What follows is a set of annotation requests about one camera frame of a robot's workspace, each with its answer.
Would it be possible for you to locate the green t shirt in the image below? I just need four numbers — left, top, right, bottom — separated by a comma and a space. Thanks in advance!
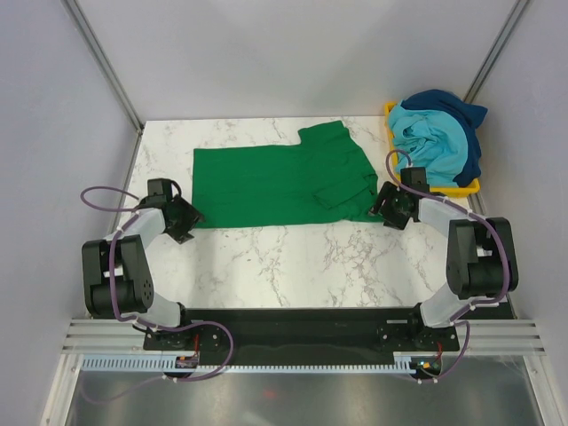
192, 121, 378, 229

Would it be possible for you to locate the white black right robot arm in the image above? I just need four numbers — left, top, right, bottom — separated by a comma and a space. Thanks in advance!
370, 182, 519, 350

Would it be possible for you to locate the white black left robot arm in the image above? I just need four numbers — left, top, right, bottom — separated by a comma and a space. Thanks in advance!
82, 194, 205, 349

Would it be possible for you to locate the light blue t shirt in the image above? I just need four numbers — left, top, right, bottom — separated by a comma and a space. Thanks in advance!
387, 103, 469, 187

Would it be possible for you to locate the yellow plastic tray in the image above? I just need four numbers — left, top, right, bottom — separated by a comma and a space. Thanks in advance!
383, 102, 481, 198

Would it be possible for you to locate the dark blue t shirt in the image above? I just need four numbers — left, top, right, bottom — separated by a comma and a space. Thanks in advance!
401, 89, 488, 187

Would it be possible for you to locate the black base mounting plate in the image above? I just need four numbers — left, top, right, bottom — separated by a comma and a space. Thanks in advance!
144, 307, 460, 364

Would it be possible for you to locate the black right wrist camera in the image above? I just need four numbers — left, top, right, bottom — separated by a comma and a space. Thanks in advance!
400, 167, 430, 193

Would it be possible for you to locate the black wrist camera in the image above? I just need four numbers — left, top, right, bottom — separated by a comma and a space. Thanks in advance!
146, 177, 182, 201
400, 167, 430, 193

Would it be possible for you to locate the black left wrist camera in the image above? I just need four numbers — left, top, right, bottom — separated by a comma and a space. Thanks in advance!
146, 177, 182, 201

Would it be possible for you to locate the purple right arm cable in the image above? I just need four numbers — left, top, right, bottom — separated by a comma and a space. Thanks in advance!
383, 149, 511, 385

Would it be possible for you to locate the grey slotted cable duct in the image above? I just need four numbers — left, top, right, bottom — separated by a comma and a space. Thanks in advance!
82, 353, 442, 374

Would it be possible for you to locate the aluminium extrusion rail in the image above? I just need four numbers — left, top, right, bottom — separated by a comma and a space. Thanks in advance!
63, 319, 546, 356

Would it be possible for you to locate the left aluminium corner post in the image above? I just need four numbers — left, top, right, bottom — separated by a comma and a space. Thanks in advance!
61, 0, 144, 135

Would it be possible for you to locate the aluminium corner post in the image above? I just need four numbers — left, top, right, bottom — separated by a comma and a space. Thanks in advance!
462, 0, 533, 103
61, 0, 144, 135

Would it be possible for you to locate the right aluminium corner post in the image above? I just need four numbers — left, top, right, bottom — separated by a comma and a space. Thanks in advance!
462, 0, 533, 103

